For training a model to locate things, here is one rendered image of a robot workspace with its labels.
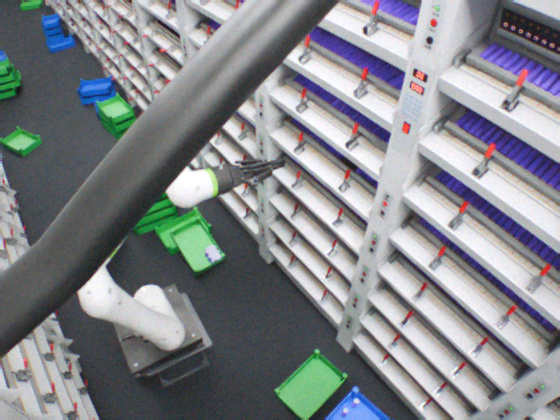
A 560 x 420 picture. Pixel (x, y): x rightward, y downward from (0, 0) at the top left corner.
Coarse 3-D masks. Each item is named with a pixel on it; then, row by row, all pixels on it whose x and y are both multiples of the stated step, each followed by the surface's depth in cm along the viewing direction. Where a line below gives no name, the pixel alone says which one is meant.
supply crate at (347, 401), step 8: (352, 392) 149; (344, 400) 148; (352, 400) 153; (360, 400) 152; (336, 408) 146; (352, 408) 150; (360, 408) 150; (368, 408) 150; (376, 408) 146; (328, 416) 144; (336, 416) 148; (352, 416) 148; (360, 416) 148; (368, 416) 148; (376, 416) 148; (384, 416) 144
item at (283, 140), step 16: (272, 128) 175; (288, 128) 175; (288, 144) 170; (304, 144) 168; (304, 160) 164; (320, 176) 158; (336, 176) 156; (336, 192) 154; (352, 192) 151; (368, 192) 149; (352, 208) 151; (368, 208) 146
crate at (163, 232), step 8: (184, 216) 264; (192, 216) 269; (200, 216) 266; (168, 224) 259; (176, 224) 264; (184, 224) 265; (160, 232) 259; (168, 232) 260; (160, 240) 253; (168, 240) 256; (168, 248) 243; (176, 248) 247
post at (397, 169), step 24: (456, 0) 82; (480, 0) 86; (456, 24) 86; (480, 24) 92; (408, 72) 102; (432, 96) 99; (384, 168) 126; (408, 168) 117; (384, 240) 142; (360, 264) 161; (360, 288) 169; (360, 312) 178
